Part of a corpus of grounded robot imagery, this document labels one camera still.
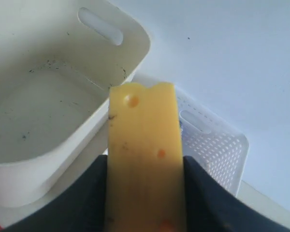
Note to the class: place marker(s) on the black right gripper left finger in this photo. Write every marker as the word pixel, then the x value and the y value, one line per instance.
pixel 80 208

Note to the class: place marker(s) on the white perforated plastic basket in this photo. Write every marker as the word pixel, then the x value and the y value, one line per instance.
pixel 219 148

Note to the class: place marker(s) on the cream plastic storage bin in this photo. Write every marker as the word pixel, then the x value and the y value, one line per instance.
pixel 58 60

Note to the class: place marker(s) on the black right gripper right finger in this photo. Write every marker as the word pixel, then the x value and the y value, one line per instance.
pixel 211 208

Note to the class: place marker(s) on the yellow cheese wedge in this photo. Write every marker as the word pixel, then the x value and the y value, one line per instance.
pixel 145 173

